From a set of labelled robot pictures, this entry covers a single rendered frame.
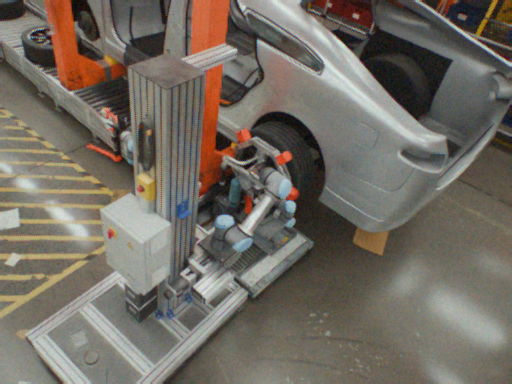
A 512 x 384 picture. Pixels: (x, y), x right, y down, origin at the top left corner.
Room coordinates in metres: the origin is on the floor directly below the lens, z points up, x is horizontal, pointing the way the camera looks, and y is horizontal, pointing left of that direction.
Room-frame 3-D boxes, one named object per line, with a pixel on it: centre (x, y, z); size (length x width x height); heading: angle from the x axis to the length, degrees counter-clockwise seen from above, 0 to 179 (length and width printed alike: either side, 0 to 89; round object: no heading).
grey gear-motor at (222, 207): (2.80, 0.17, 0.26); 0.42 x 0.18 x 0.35; 145
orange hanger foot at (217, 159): (2.96, 0.31, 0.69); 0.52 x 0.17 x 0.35; 145
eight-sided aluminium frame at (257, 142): (2.60, 0.00, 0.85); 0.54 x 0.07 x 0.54; 55
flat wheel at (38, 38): (4.79, 2.80, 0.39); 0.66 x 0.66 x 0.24
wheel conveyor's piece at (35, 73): (4.73, 2.72, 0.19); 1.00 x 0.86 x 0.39; 55
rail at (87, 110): (3.42, 1.51, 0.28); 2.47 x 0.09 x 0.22; 55
